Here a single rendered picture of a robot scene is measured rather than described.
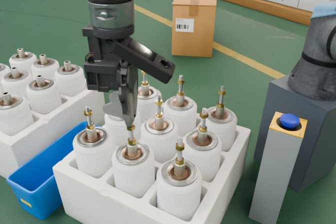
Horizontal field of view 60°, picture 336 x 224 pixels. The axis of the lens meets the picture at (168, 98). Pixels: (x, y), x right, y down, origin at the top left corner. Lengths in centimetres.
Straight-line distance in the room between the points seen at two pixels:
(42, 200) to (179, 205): 40
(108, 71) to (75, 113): 53
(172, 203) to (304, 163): 44
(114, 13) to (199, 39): 125
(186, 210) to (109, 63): 34
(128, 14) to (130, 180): 36
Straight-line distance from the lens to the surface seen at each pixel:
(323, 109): 82
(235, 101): 134
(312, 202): 99
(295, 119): 69
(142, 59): 51
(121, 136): 79
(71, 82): 104
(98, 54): 54
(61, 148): 99
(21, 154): 94
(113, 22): 49
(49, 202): 90
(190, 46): 172
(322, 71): 83
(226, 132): 78
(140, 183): 67
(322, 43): 80
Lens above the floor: 71
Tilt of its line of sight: 32 degrees down
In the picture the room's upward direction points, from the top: straight up
